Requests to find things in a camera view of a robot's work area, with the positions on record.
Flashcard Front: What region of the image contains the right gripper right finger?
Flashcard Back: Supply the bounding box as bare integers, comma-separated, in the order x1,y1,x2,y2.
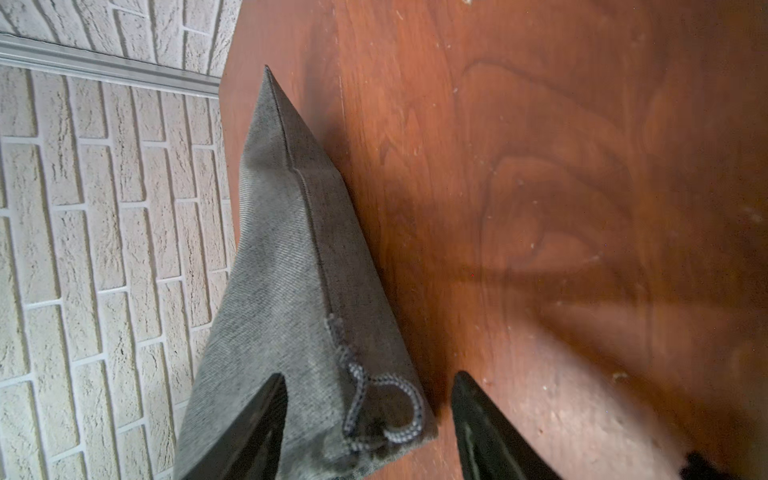
451,371,559,480

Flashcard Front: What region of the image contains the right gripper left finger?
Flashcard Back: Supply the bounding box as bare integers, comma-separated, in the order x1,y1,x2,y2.
182,373,288,480

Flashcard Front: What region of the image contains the grey drawstring bag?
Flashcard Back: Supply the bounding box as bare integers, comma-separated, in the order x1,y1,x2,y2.
174,71,438,479

